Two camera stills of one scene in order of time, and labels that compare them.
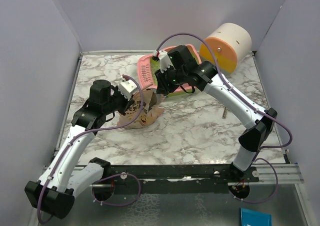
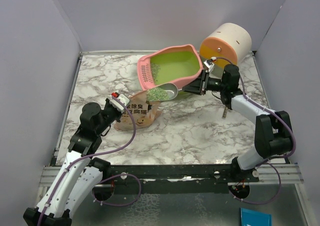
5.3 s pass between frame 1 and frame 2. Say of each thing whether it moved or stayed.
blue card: stayed
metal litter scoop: moved
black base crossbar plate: stayed
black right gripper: moved
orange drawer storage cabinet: stayed
